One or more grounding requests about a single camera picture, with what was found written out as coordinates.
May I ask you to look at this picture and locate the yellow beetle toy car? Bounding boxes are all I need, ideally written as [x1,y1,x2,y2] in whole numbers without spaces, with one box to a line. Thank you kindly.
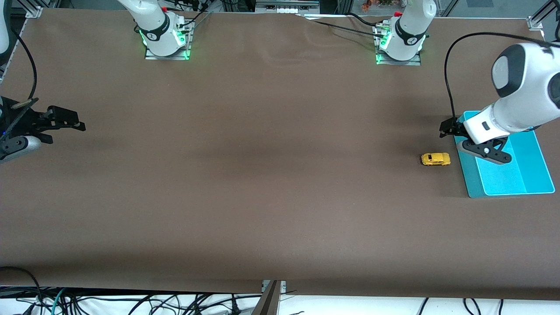
[421,152,451,167]

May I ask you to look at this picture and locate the turquoise plastic bin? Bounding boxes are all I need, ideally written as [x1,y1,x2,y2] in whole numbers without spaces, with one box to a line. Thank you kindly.
[454,110,556,199]

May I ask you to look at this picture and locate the orange background objects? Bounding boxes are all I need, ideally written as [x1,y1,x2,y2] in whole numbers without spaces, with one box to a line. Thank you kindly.
[361,0,394,11]

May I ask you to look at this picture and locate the brown table cover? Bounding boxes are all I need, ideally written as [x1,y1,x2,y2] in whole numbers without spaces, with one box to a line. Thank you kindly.
[0,9,560,301]

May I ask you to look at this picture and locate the white power strip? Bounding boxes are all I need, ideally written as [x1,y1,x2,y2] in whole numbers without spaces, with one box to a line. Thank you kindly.
[256,0,320,14]

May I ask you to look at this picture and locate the grey table support beam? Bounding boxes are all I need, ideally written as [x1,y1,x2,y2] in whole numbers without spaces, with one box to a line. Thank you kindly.
[252,280,283,315]

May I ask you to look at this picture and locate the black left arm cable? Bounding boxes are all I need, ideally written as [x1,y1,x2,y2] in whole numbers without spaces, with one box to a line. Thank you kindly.
[444,31,560,125]

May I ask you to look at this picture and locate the black looped floor cable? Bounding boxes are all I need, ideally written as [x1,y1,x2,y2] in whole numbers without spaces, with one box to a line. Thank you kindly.
[0,266,43,307]

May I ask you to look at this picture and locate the short black table cable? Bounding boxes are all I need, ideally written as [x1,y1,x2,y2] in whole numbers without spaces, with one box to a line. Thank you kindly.
[348,12,383,28]

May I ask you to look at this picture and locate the long black table cable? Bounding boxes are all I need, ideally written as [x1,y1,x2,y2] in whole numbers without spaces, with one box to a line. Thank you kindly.
[297,14,385,38]

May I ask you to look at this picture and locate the teal floor cable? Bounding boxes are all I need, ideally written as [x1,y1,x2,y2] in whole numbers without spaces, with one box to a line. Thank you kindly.
[52,288,67,315]

